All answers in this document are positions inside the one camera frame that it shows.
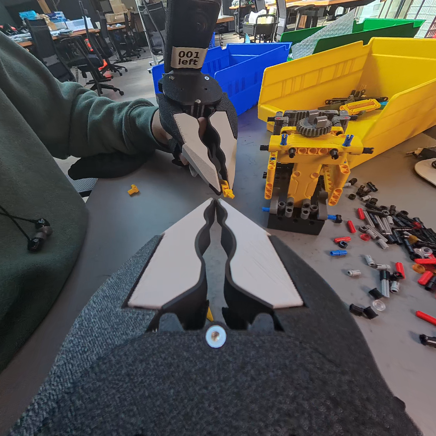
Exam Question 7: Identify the cluttered wooden office desk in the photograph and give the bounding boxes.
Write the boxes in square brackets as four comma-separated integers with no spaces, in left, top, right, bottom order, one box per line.
[14,10,103,48]

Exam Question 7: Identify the blue plastic bin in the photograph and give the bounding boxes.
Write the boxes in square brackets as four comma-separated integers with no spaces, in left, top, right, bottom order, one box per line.
[151,32,293,116]

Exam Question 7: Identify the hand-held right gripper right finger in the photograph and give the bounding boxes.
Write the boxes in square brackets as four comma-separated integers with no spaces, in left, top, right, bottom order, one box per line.
[216,198,304,310]

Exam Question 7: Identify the black wired earbuds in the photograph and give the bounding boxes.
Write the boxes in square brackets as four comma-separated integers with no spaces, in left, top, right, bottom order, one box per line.
[0,204,54,253]

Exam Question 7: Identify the black office chair red accents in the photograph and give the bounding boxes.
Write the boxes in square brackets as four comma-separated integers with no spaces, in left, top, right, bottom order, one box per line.
[78,0,126,97]

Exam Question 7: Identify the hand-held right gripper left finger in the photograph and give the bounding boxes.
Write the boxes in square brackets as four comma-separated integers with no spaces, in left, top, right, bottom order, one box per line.
[127,198,217,310]

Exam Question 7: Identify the green plastic bin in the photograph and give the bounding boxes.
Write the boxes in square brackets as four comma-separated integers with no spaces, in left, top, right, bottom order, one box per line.
[279,18,426,55]

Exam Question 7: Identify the person's left forearm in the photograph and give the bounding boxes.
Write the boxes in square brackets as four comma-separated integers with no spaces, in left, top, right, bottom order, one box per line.
[51,80,161,161]

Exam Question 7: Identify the heap of assorted lego parts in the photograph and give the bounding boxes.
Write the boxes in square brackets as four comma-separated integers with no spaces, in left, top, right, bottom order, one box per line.
[324,89,389,116]

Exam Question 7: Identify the yellow lego vehicle model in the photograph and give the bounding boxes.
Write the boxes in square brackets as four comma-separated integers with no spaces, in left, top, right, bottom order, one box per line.
[260,108,374,236]

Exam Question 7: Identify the white round plate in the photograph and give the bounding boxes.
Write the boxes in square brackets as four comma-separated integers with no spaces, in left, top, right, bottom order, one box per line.
[414,158,436,187]

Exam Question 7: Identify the dark small object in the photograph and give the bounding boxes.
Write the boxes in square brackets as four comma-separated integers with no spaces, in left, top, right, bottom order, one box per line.
[405,146,436,161]

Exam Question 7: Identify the yellow plastic bin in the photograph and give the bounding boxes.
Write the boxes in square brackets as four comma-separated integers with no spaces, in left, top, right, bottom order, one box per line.
[257,37,436,169]

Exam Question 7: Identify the pile of loose lego pieces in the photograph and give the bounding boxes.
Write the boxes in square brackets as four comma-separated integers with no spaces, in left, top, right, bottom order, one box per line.
[344,177,436,294]

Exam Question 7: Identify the black cart white bags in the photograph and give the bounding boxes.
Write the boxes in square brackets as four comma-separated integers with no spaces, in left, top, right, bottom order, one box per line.
[243,10,278,43]

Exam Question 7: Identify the bubble wrap sheet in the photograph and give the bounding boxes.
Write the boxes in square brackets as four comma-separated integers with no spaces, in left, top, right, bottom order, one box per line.
[291,10,355,60]

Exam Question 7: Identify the person's green sweatshirt torso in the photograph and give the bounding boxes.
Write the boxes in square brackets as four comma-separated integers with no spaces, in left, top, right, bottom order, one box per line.
[0,31,90,373]

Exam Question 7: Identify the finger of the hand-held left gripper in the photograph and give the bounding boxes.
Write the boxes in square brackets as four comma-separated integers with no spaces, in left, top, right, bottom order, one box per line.
[173,113,223,196]
[204,111,238,191]

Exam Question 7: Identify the person's left hand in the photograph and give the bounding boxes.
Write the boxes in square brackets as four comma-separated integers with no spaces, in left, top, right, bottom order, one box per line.
[151,111,199,178]

